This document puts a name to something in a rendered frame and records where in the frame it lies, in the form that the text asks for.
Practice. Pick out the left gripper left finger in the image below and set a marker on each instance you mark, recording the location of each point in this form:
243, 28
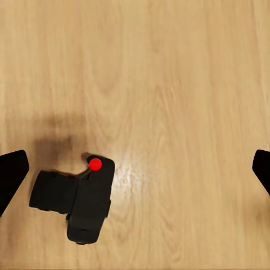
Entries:
14, 167

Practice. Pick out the digital camera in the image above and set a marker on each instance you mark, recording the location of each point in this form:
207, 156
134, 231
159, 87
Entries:
86, 200

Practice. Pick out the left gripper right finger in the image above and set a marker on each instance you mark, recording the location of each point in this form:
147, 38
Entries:
261, 167

